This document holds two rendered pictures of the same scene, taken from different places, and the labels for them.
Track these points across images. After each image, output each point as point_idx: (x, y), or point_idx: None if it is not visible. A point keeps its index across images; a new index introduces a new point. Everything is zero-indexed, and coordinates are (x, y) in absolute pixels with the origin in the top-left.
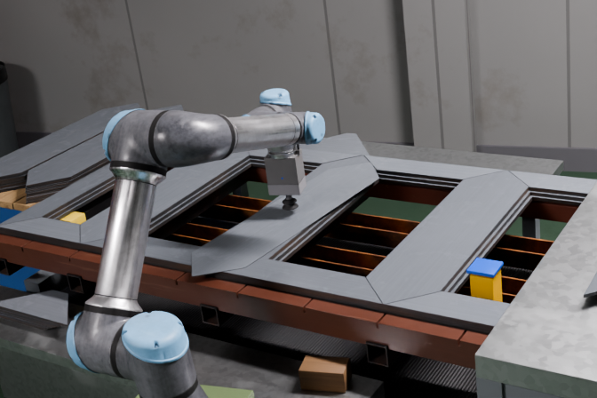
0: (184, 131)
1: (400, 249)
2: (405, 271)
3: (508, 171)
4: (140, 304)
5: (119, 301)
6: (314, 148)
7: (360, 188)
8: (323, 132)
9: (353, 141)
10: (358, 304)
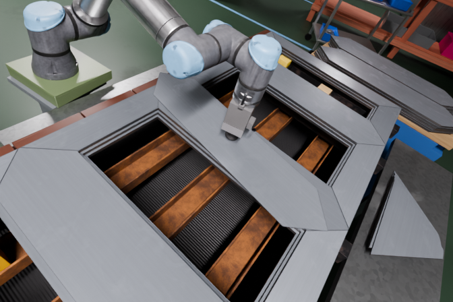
0: None
1: (107, 191)
2: (60, 180)
3: None
4: None
5: (77, 1)
6: (398, 207)
7: (261, 200)
8: (178, 74)
9: (419, 249)
10: None
